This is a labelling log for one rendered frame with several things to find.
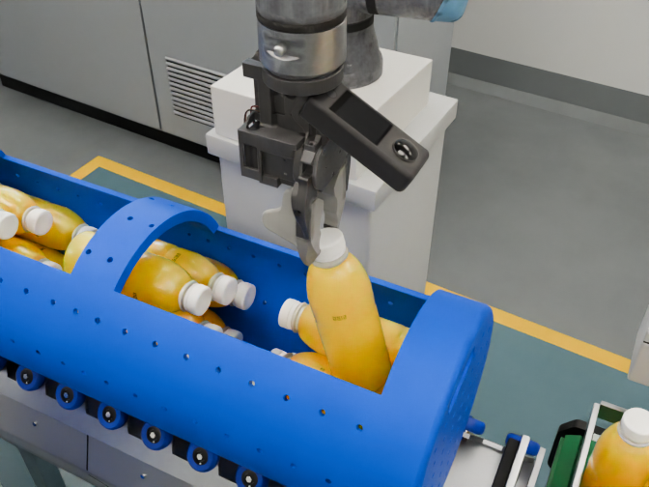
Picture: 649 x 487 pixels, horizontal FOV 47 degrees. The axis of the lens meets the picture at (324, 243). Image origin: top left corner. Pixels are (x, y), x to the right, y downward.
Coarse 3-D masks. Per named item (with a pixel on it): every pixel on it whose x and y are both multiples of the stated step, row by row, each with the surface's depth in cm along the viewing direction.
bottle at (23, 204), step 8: (0, 184) 114; (0, 192) 110; (8, 192) 111; (16, 192) 111; (0, 200) 110; (8, 200) 110; (16, 200) 110; (24, 200) 111; (32, 200) 112; (8, 208) 109; (16, 208) 109; (24, 208) 110; (32, 208) 110; (40, 208) 112; (16, 216) 109; (24, 216) 109; (24, 224) 110; (16, 232) 111; (24, 232) 112
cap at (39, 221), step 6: (36, 210) 110; (42, 210) 110; (30, 216) 109; (36, 216) 109; (42, 216) 110; (48, 216) 111; (30, 222) 109; (36, 222) 109; (42, 222) 110; (48, 222) 111; (30, 228) 109; (36, 228) 109; (42, 228) 111; (48, 228) 112; (36, 234) 110; (42, 234) 111
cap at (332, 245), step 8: (328, 232) 77; (336, 232) 76; (320, 240) 76; (328, 240) 76; (336, 240) 75; (344, 240) 76; (320, 248) 75; (328, 248) 75; (336, 248) 75; (344, 248) 76; (320, 256) 75; (328, 256) 75; (336, 256) 75
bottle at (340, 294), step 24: (312, 264) 77; (336, 264) 76; (360, 264) 78; (312, 288) 77; (336, 288) 76; (360, 288) 77; (312, 312) 80; (336, 312) 77; (360, 312) 78; (336, 336) 79; (360, 336) 79; (336, 360) 82; (360, 360) 81; (384, 360) 83; (360, 384) 83
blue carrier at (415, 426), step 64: (64, 192) 118; (0, 256) 92; (128, 256) 88; (256, 256) 106; (0, 320) 93; (64, 320) 89; (128, 320) 85; (256, 320) 110; (448, 320) 79; (64, 384) 97; (128, 384) 87; (192, 384) 83; (256, 384) 80; (320, 384) 77; (448, 384) 74; (256, 448) 82; (320, 448) 78; (384, 448) 75; (448, 448) 87
